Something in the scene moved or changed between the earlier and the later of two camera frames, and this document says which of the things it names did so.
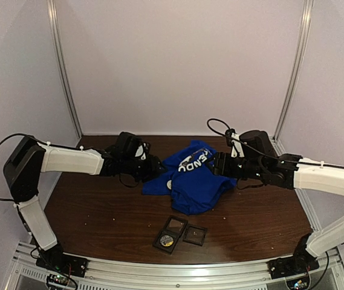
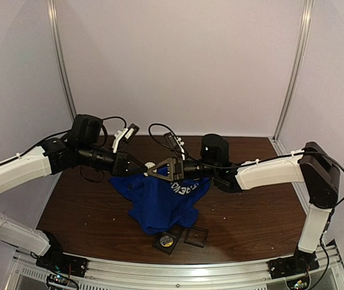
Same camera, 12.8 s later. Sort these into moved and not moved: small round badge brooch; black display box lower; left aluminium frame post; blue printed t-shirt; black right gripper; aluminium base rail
Moved: blue printed t-shirt; black right gripper
Not moved: left aluminium frame post; small round badge brooch; black display box lower; aluminium base rail
